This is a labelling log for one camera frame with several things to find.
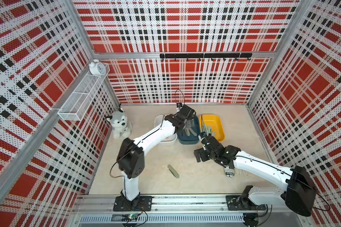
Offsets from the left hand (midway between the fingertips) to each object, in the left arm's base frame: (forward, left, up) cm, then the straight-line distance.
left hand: (186, 121), depth 88 cm
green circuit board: (-49, +30, -15) cm, 59 cm away
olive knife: (+2, -5, -16) cm, 17 cm away
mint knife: (+1, -14, -10) cm, 17 cm away
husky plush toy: (-2, +43, -5) cm, 43 cm away
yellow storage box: (+9, -20, -17) cm, 28 cm away
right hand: (-17, -10, -7) cm, 21 cm away
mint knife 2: (+5, -18, -17) cm, 25 cm away
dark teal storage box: (+1, -3, -16) cm, 17 cm away
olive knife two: (-26, +8, -17) cm, 32 cm away
